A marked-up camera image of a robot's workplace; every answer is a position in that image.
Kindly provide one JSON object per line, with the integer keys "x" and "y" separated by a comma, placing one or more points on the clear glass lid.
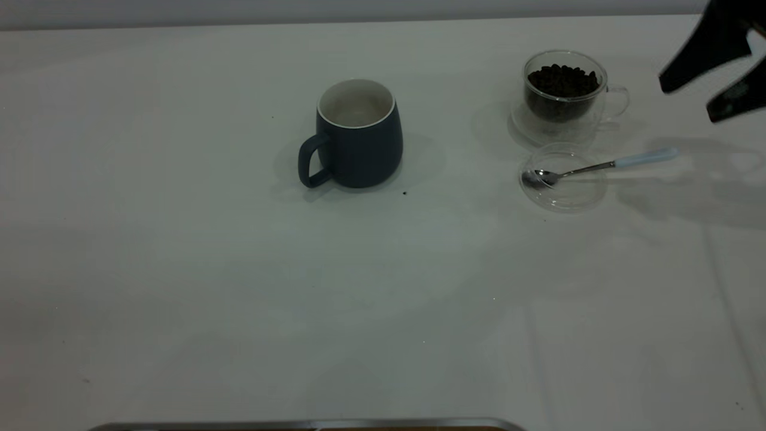
{"x": 568, "y": 194}

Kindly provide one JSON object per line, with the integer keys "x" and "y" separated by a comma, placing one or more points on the roasted coffee beans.
{"x": 562, "y": 81}

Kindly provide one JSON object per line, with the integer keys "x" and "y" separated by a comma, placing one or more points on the dark grey ceramic mug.
{"x": 365, "y": 155}

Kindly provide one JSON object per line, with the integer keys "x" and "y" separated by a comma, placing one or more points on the clear glass cup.
{"x": 556, "y": 129}

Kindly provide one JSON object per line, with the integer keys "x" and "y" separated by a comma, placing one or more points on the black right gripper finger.
{"x": 742, "y": 96}
{"x": 712, "y": 42}

